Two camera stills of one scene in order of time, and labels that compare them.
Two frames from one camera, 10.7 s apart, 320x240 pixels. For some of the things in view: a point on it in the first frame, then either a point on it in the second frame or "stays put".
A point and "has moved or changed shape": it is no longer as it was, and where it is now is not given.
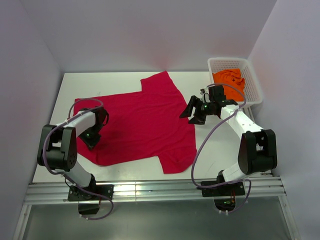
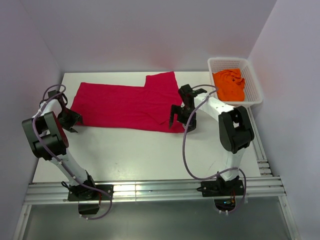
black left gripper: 91,144 → 75,117
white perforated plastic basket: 252,92 stays put
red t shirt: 155,123 has moved or changed shape
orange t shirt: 232,77 stays put
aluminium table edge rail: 271,188 stays put
